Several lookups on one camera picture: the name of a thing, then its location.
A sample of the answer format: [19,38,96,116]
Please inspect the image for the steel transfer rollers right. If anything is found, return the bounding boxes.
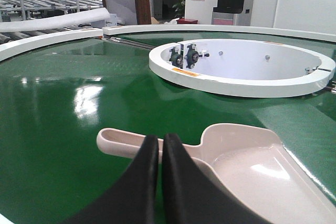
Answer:
[324,81,336,94]

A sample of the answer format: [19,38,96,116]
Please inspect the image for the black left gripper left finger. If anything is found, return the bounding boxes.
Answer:
[63,135,159,223]

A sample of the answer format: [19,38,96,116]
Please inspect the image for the green pillow block bearing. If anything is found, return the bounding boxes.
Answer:
[184,44,209,69]
[169,47,183,68]

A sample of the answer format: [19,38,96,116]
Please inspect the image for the green conveyor belt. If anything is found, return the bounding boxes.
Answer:
[1,38,335,223]

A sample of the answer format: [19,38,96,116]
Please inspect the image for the steel transfer rollers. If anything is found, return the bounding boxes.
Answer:
[101,37,156,50]
[324,81,336,94]

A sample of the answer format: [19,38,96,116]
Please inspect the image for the white foam roll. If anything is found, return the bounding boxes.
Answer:
[1,8,110,32]

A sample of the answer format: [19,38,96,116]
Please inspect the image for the green pillow block bearing right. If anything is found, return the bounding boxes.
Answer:
[184,44,209,69]

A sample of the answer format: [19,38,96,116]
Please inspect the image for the white outer conveyor rim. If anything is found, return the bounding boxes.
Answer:
[102,24,335,42]

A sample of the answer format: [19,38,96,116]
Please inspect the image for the white outer rim segment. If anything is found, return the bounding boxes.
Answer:
[1,28,103,61]

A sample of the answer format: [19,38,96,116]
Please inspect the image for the steel transfer rollers rear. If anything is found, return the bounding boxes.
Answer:
[101,37,156,50]

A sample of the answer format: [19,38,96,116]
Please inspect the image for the white inner conveyor ring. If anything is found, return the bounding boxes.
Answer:
[149,38,336,98]

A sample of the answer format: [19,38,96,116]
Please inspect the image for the beige plastic dustpan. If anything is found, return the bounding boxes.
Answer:
[97,123,335,223]

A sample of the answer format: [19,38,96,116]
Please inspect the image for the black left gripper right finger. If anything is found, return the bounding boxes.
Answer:
[162,133,268,223]

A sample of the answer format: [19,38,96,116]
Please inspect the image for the green pillow block bearing left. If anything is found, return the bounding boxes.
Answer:
[169,47,183,68]

